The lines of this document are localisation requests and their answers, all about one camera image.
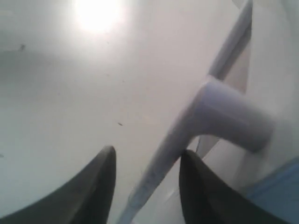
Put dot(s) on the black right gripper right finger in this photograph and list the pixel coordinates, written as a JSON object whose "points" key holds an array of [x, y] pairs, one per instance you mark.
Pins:
{"points": [[207, 199]]}

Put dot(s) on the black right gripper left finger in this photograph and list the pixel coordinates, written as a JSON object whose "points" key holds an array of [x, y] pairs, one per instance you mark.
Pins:
{"points": [[84, 199]]}

